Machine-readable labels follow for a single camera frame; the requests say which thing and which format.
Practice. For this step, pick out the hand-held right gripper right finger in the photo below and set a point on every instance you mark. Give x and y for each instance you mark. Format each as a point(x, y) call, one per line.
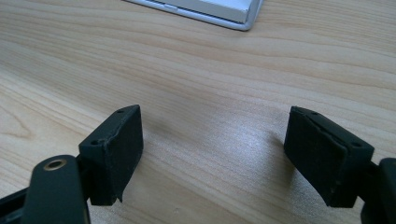
point(323, 158)

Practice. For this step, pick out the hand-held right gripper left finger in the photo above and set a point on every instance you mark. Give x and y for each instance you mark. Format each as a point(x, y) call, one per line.
point(113, 155)

